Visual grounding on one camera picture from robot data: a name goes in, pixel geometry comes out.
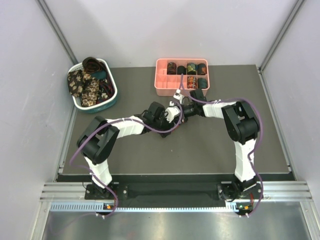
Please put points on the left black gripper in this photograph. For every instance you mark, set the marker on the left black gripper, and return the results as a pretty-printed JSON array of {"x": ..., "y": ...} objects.
[{"x": 167, "y": 124}]

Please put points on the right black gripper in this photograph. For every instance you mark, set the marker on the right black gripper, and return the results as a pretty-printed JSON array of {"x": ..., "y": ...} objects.
[{"x": 183, "y": 113}]

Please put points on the orange navy striped tie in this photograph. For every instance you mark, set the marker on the orange navy striped tie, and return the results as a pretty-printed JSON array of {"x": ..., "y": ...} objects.
[{"x": 178, "y": 125}]

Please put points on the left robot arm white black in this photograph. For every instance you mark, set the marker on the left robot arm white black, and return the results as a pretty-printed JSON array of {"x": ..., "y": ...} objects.
[{"x": 99, "y": 138}]

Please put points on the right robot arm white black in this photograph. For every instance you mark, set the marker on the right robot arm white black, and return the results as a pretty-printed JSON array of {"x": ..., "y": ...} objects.
[{"x": 242, "y": 126}]

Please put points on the dark green rolled tie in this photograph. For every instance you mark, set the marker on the dark green rolled tie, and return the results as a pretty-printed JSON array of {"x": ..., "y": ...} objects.
[{"x": 202, "y": 83}]

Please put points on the red orange patterned rolled tie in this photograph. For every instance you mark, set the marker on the red orange patterned rolled tie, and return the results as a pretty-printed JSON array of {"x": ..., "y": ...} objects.
[{"x": 192, "y": 82}]

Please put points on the pink compartment organizer box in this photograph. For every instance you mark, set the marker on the pink compartment organizer box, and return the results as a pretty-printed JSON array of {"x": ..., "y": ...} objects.
[{"x": 166, "y": 85}]

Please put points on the teal orange leaf rolled tie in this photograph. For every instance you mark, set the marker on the teal orange leaf rolled tie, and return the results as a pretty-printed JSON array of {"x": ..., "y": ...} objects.
[{"x": 201, "y": 69}]

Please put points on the green yellow leaf rolled tie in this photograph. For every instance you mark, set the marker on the green yellow leaf rolled tie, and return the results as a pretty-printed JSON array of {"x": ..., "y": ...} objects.
[{"x": 191, "y": 68}]

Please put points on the black rolled tie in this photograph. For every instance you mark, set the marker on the black rolled tie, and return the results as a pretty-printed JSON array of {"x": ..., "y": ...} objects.
[{"x": 181, "y": 70}]

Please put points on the dark red floral rolled tie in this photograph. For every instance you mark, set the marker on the dark red floral rolled tie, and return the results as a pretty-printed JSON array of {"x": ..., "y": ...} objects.
[{"x": 171, "y": 68}]

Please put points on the teal white laundry basket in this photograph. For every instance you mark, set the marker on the teal white laundry basket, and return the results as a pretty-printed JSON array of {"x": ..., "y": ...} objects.
[{"x": 97, "y": 107}]

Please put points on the dark red striped tie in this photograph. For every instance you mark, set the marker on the dark red striped tie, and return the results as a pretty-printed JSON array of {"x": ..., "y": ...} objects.
[{"x": 106, "y": 89}]

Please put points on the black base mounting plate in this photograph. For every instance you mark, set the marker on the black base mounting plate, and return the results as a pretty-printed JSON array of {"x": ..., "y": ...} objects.
[{"x": 179, "y": 190}]

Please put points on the dark teal tie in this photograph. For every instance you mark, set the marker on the dark teal tie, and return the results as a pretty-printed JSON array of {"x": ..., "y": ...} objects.
[{"x": 100, "y": 75}]

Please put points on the brown floral tie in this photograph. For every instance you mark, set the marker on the brown floral tie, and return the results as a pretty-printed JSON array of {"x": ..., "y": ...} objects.
[{"x": 84, "y": 86}]

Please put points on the dark brown rolled tie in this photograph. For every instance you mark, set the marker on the dark brown rolled tie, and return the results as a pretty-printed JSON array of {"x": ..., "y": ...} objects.
[{"x": 91, "y": 65}]

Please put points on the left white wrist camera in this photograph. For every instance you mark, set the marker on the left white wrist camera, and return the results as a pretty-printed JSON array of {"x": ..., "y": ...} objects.
[{"x": 173, "y": 112}]

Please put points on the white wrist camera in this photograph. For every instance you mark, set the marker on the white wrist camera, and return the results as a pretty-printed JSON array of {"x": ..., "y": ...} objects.
[
  {"x": 173, "y": 112},
  {"x": 178, "y": 96}
]

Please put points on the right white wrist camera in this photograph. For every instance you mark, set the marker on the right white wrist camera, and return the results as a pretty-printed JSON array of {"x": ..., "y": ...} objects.
[{"x": 178, "y": 96}]

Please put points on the grey slotted cable duct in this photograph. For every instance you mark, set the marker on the grey slotted cable duct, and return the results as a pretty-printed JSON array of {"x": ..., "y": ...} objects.
[{"x": 101, "y": 207}]

